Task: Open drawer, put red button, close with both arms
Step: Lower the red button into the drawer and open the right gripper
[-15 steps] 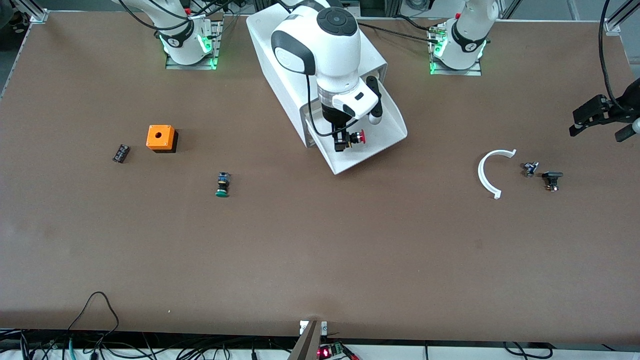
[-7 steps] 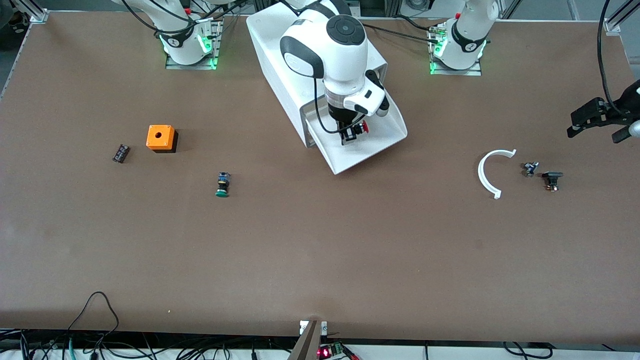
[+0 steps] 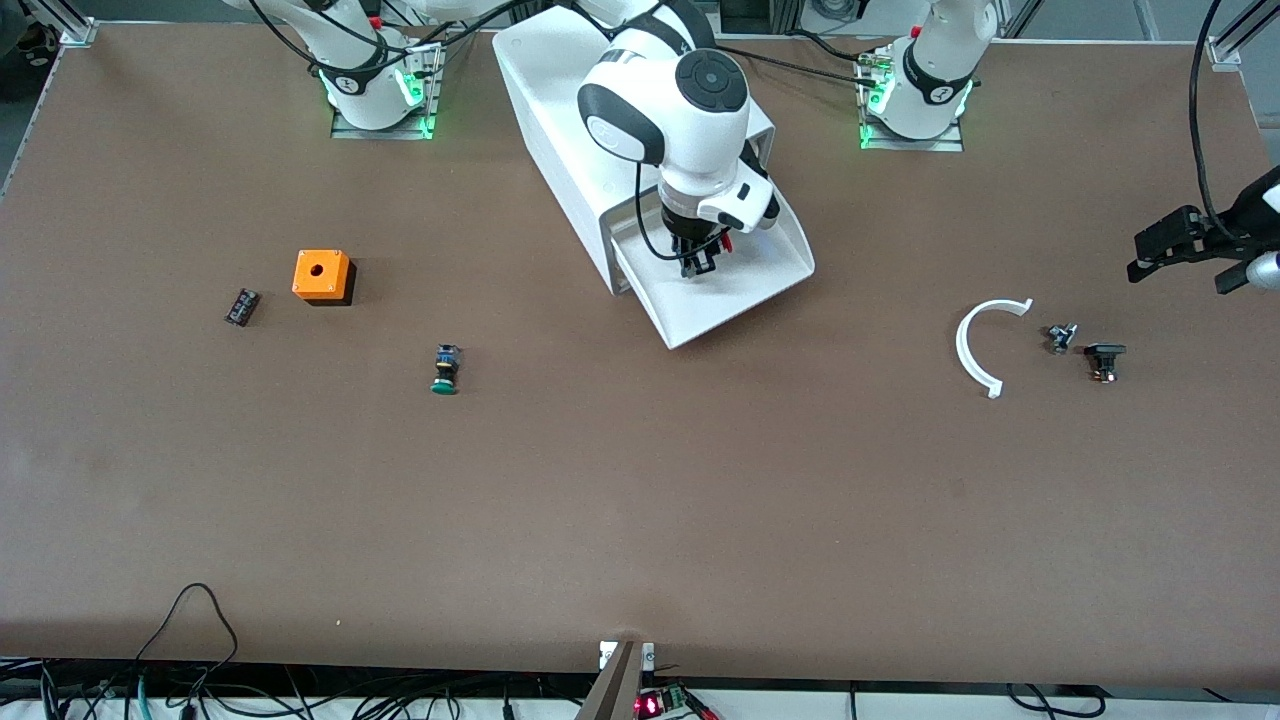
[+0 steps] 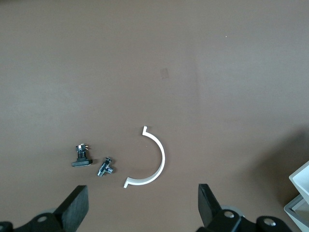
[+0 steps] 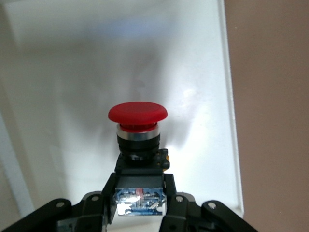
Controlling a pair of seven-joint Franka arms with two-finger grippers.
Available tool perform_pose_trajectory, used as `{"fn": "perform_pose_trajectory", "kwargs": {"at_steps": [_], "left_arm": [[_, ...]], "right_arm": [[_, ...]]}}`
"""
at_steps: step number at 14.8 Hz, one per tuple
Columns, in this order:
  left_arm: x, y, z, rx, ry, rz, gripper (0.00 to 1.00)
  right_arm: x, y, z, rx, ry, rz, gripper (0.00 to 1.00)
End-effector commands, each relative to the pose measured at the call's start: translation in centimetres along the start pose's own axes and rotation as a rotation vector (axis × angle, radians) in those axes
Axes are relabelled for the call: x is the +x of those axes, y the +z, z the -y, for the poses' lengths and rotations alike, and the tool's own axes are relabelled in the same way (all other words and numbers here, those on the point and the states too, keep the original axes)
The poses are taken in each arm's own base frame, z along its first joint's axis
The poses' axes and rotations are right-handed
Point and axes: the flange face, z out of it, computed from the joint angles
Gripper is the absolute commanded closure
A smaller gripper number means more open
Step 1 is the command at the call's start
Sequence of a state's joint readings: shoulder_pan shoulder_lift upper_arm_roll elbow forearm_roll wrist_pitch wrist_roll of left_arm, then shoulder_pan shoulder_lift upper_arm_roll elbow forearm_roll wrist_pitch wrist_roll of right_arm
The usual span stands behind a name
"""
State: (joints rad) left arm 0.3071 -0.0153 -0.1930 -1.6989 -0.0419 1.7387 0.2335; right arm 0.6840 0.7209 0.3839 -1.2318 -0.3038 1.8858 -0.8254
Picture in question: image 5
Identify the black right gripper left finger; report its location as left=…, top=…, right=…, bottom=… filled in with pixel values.
left=0, top=172, right=119, bottom=232

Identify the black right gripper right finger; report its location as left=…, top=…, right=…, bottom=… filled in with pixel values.
left=159, top=173, right=260, bottom=232

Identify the red mushroom push button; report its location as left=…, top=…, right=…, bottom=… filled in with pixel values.
left=107, top=101, right=171, bottom=218

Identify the white plastic tray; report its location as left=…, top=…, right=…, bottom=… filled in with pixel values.
left=0, top=0, right=245, bottom=232

